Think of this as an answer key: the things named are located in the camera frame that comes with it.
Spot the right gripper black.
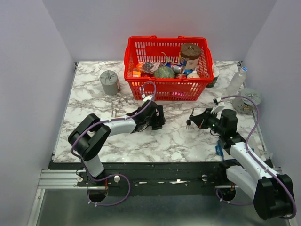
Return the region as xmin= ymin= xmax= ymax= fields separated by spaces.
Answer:
xmin=190 ymin=108 xmax=225 ymax=135

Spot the brass padlock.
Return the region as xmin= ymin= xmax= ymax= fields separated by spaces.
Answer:
xmin=111 ymin=109 xmax=118 ymax=118

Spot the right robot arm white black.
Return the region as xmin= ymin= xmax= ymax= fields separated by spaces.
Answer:
xmin=189 ymin=108 xmax=297 ymax=220

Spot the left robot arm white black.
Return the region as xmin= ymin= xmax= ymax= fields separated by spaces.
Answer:
xmin=68 ymin=100 xmax=166 ymax=186

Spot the blue white booklet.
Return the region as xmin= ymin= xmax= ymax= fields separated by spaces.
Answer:
xmin=215 ymin=140 xmax=236 ymax=161

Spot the grey taped can right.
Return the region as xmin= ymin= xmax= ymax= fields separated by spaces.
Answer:
xmin=232 ymin=88 xmax=262 ymax=114

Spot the grey taped can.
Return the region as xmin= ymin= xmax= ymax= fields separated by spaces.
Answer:
xmin=232 ymin=88 xmax=262 ymax=114
xmin=99 ymin=70 xmax=120 ymax=96

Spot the white pump bottle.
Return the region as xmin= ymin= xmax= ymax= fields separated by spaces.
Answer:
xmin=185 ymin=68 xmax=200 ymax=79

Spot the green melon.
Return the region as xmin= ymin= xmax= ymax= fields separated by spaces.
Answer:
xmin=154 ymin=66 xmax=175 ymax=79

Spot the red soda can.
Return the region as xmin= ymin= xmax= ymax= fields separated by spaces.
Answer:
xmin=175 ymin=74 xmax=187 ymax=79

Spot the orange small box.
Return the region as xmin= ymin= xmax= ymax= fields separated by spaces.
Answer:
xmin=132 ymin=71 xmax=141 ymax=78

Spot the crumpled snack packet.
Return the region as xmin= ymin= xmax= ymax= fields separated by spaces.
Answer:
xmin=136 ymin=62 xmax=163 ymax=74

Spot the red blue drink can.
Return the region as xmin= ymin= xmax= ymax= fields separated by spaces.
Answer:
xmin=166 ymin=63 xmax=185 ymax=74

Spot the red plastic basket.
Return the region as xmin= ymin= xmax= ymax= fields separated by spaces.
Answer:
xmin=124 ymin=35 xmax=214 ymax=101

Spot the clear plastic water bottle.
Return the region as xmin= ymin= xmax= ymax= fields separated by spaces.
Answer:
xmin=226 ymin=67 xmax=247 ymax=96

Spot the grey taped can left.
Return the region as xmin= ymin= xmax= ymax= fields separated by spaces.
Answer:
xmin=99 ymin=70 xmax=120 ymax=96

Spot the brown lid cylindrical canister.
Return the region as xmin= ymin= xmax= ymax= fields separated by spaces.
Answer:
xmin=179 ymin=43 xmax=202 ymax=70

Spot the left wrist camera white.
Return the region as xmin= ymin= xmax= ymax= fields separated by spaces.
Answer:
xmin=143 ymin=95 xmax=153 ymax=102

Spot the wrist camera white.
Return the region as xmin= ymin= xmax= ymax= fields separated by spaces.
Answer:
xmin=143 ymin=95 xmax=153 ymax=102
xmin=211 ymin=97 xmax=225 ymax=114

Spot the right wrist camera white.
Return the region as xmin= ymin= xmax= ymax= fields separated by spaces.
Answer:
xmin=211 ymin=97 xmax=225 ymax=114

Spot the black mounting rail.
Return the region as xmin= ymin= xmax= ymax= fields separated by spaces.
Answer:
xmin=48 ymin=162 xmax=235 ymax=199

